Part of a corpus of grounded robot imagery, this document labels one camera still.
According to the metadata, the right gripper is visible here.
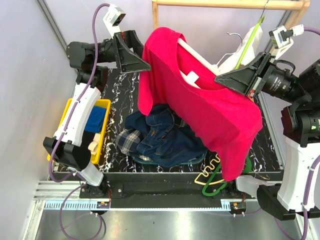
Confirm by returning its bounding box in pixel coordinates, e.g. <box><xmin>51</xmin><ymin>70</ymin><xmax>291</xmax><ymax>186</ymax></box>
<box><xmin>214</xmin><ymin>51</ymin><xmax>309</xmax><ymax>105</ymax></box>

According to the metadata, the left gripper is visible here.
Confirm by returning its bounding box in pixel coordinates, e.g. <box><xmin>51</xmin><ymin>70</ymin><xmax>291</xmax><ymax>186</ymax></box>
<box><xmin>91</xmin><ymin>29</ymin><xmax>158</xmax><ymax>74</ymax></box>

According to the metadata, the pink red t-shirt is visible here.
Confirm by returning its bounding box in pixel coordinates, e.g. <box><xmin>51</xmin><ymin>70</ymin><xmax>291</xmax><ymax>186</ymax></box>
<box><xmin>137</xmin><ymin>27</ymin><xmax>263</xmax><ymax>181</ymax></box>

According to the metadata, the white shirt hanger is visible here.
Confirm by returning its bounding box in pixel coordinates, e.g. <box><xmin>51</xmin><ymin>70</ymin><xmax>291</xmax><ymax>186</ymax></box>
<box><xmin>177</xmin><ymin>31</ymin><xmax>245</xmax><ymax>90</ymax></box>

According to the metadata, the navy plaid skirt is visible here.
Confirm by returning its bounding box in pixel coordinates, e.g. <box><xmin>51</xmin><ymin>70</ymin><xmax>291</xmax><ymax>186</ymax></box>
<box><xmin>115</xmin><ymin>117</ymin><xmax>191</xmax><ymax>162</ymax></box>

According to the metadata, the blue denim garment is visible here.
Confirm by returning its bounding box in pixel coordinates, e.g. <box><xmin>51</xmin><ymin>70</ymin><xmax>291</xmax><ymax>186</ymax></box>
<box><xmin>124</xmin><ymin>103</ymin><xmax>208</xmax><ymax>168</ymax></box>

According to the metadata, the cream wavy skirt hanger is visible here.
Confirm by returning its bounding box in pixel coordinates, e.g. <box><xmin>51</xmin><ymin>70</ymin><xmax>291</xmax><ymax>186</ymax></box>
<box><xmin>194</xmin><ymin>154</ymin><xmax>271</xmax><ymax>186</ymax></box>

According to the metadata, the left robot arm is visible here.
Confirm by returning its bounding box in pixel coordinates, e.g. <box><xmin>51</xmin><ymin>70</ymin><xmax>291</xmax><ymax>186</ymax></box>
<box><xmin>43</xmin><ymin>30</ymin><xmax>151</xmax><ymax>198</ymax></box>

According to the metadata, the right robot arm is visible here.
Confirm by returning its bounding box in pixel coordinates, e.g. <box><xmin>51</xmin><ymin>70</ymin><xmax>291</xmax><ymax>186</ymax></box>
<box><xmin>215</xmin><ymin>52</ymin><xmax>320</xmax><ymax>221</ymax></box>

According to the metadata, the lime green hanger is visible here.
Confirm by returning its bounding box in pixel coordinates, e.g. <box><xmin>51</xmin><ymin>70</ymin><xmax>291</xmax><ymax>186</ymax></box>
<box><xmin>235</xmin><ymin>0</ymin><xmax>269</xmax><ymax>70</ymax></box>

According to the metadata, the white garment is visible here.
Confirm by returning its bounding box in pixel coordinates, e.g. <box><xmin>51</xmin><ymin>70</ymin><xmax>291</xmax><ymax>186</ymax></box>
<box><xmin>216</xmin><ymin>26</ymin><xmax>263</xmax><ymax>75</ymax></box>

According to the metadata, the yellow plastic bin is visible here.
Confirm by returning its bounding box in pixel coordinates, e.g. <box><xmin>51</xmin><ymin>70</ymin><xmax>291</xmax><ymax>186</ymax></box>
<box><xmin>47</xmin><ymin>97</ymin><xmax>112</xmax><ymax>165</ymax></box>

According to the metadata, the blue folded cloth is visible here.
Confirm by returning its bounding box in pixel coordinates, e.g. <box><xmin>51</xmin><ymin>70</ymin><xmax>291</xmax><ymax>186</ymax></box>
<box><xmin>84</xmin><ymin>106</ymin><xmax>107</xmax><ymax>133</ymax></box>

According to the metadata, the wooden clothes rack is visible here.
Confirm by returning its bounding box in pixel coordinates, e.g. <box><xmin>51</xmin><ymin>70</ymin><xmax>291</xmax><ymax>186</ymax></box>
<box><xmin>151</xmin><ymin>0</ymin><xmax>310</xmax><ymax>29</ymax></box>

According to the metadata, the black folded cloth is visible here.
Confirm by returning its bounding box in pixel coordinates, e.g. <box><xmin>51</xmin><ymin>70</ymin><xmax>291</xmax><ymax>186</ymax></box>
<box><xmin>80</xmin><ymin>131</ymin><xmax>95</xmax><ymax>154</ymax></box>

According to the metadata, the clear blue plastic tub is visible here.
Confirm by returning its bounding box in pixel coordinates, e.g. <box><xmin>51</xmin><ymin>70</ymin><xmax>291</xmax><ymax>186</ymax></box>
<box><xmin>132</xmin><ymin>151</ymin><xmax>207</xmax><ymax>168</ymax></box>

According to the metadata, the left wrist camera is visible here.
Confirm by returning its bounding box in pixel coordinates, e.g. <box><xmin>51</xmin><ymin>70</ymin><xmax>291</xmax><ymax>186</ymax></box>
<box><xmin>103</xmin><ymin>4</ymin><xmax>126</xmax><ymax>37</ymax></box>

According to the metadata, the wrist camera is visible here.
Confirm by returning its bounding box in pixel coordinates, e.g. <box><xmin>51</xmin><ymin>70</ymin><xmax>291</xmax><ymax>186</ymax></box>
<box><xmin>103</xmin><ymin>4</ymin><xmax>126</xmax><ymax>37</ymax></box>
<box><xmin>268</xmin><ymin>24</ymin><xmax>304</xmax><ymax>60</ymax></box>

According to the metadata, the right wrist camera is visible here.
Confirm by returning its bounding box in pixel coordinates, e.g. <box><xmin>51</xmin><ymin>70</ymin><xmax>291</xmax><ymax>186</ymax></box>
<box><xmin>268</xmin><ymin>24</ymin><xmax>304</xmax><ymax>60</ymax></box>

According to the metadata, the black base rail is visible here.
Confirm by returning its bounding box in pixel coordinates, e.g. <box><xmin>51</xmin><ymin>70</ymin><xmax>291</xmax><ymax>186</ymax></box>
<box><xmin>79</xmin><ymin>172</ymin><xmax>256</xmax><ymax>210</ymax></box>

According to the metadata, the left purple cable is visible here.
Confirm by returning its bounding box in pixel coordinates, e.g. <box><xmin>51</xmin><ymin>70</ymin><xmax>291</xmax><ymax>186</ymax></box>
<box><xmin>48</xmin><ymin>2</ymin><xmax>111</xmax><ymax>240</ymax></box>

